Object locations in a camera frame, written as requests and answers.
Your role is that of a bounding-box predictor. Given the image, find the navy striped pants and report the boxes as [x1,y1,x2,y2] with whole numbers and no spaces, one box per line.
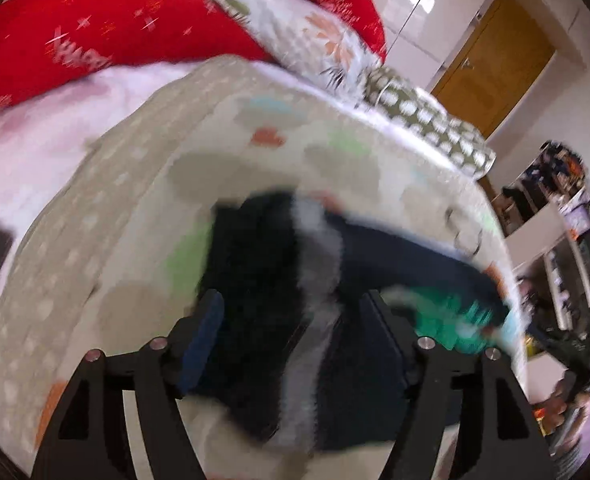
[182,191,508,452]

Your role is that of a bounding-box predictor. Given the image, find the white TV cabinet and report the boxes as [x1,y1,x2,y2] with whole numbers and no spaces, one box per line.
[502,204,590,406]

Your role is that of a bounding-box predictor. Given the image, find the heart patterned quilt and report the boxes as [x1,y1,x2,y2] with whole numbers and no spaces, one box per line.
[0,56,526,471]

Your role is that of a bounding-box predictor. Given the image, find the cluttered shoe rack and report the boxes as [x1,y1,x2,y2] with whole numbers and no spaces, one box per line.
[491,140,587,236]

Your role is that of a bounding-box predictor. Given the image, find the olive hedgehog bolster pillow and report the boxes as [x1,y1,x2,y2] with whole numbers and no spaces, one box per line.
[364,66,496,180]

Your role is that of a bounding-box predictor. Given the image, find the white bed sheet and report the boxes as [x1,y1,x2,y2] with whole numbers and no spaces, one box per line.
[0,58,202,241]

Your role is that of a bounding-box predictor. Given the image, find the wooden door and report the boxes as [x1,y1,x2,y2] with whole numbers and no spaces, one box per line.
[432,0,555,138]

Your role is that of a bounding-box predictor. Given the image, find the floral white pillow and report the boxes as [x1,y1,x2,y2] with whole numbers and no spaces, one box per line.
[212,0,380,102]

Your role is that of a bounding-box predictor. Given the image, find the purple picture frame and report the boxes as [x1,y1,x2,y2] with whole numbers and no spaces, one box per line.
[564,204,590,240]

